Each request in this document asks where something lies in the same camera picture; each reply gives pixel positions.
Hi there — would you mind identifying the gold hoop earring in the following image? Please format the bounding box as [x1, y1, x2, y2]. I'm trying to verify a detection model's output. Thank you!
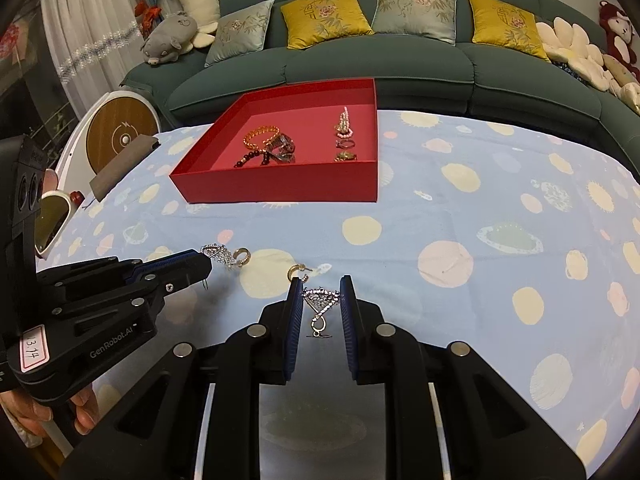
[232, 247, 252, 268]
[286, 263, 312, 283]

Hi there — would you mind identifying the dark bead bracelet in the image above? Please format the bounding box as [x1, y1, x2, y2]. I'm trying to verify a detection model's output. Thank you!
[233, 146, 274, 169]

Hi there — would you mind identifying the gold cuff bangle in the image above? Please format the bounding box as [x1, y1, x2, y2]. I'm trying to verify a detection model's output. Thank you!
[243, 125, 281, 151]

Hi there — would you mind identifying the gold brooch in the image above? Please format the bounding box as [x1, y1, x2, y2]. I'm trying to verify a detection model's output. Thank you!
[334, 151, 357, 162]

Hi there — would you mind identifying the pearl gold bracelet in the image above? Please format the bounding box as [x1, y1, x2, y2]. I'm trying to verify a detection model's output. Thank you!
[334, 105, 356, 140]

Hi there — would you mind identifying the person's hand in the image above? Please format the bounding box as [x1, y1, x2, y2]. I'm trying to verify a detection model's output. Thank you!
[1, 385, 100, 438]

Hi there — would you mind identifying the white mouse-ear mirror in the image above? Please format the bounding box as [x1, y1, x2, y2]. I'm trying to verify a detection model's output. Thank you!
[35, 169, 85, 259]

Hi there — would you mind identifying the brown notebook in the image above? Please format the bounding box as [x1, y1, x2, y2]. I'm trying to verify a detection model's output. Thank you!
[90, 136, 160, 202]

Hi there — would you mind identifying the round wooden white appliance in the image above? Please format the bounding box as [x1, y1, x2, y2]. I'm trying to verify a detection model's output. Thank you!
[55, 90, 160, 196]

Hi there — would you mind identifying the blue planet tablecloth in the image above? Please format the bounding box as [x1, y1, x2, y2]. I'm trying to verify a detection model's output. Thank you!
[47, 110, 639, 472]

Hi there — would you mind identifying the red shallow box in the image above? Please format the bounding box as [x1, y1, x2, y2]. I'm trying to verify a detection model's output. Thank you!
[169, 78, 378, 204]

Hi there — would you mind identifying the grey pig plush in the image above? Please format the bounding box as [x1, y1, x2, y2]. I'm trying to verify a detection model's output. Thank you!
[141, 12, 198, 66]

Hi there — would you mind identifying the red orange plush toy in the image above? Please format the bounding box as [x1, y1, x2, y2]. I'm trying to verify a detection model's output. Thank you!
[134, 0, 162, 39]

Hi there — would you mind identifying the white curtain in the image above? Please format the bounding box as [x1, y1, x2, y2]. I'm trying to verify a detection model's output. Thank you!
[40, 0, 143, 118]

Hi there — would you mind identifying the grey-green embroidered cushion left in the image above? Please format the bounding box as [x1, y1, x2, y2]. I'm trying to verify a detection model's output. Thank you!
[205, 0, 274, 67]

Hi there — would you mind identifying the grey-green embroidered cushion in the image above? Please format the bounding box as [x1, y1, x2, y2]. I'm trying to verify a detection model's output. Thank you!
[371, 0, 458, 46]
[205, 0, 274, 67]

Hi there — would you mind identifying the yellow embroidered cushion left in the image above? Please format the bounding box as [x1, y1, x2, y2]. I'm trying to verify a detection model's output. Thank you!
[281, 0, 374, 50]

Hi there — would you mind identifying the yellow embroidered cushion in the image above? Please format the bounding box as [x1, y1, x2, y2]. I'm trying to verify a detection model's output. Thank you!
[469, 0, 549, 62]
[281, 0, 374, 50]

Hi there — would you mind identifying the cream satin cushion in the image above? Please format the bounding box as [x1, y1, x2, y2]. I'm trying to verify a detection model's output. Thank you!
[603, 54, 640, 115]

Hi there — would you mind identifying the green curved sofa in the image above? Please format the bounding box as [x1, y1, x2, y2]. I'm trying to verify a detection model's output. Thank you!
[124, 0, 639, 168]

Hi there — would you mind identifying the cream flower cushion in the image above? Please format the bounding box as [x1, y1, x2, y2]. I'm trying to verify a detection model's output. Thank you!
[536, 16, 612, 92]

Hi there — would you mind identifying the yellow embroidered cushion right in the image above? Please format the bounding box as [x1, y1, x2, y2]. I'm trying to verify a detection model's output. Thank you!
[469, 0, 549, 62]

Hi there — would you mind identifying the grey-green embroidered cushion right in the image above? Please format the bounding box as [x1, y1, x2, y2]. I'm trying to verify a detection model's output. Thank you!
[371, 0, 458, 46]

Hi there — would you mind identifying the red monkey plush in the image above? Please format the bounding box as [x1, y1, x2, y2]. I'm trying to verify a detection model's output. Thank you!
[599, 0, 639, 79]

